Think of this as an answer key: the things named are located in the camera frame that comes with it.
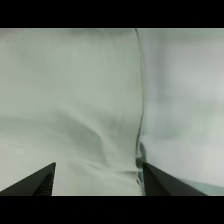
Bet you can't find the white garment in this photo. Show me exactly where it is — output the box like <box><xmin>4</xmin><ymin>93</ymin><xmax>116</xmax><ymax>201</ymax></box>
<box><xmin>0</xmin><ymin>28</ymin><xmax>148</xmax><ymax>197</ymax></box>

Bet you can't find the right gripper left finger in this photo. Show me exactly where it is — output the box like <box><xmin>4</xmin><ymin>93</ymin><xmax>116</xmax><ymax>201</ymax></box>
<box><xmin>0</xmin><ymin>162</ymin><xmax>57</xmax><ymax>197</ymax></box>

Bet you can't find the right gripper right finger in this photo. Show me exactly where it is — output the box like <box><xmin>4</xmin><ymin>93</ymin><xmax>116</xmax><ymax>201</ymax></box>
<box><xmin>142</xmin><ymin>161</ymin><xmax>208</xmax><ymax>197</ymax></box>

